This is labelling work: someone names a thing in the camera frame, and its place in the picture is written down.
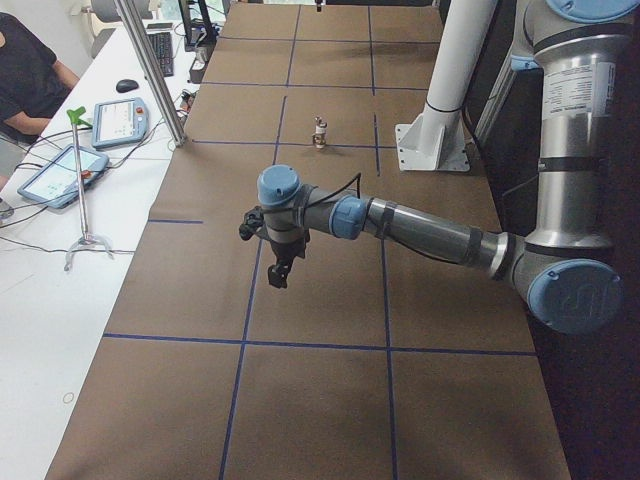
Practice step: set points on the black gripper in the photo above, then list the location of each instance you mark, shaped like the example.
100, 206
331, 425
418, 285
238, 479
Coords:
283, 249

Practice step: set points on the upper blue teach pendant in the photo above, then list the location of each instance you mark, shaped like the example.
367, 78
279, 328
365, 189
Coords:
119, 122

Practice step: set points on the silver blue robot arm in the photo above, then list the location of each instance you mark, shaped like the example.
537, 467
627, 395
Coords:
561, 268

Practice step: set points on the black computer mouse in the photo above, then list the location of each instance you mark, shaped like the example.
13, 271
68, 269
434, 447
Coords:
126, 85

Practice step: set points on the blue teach pendant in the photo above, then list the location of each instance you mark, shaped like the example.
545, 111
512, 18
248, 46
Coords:
119, 122
55, 184

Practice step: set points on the rubber band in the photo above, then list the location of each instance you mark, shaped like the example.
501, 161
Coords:
68, 397

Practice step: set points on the lower blue teach pendant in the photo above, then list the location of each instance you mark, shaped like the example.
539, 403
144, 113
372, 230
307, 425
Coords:
55, 184

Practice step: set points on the person in black shirt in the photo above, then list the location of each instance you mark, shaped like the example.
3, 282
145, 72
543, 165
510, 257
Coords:
34, 82

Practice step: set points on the silver pipe fitting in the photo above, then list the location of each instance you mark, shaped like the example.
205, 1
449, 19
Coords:
320, 125

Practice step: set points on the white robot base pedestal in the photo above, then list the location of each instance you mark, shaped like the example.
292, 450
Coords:
435, 140

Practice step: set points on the black keyboard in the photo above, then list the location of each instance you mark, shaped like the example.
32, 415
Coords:
162, 47

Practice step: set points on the silver reacher grabber tool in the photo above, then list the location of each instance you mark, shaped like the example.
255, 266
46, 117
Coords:
88, 241

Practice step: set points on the aluminium frame post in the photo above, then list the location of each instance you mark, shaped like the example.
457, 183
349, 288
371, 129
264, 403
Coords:
134, 26

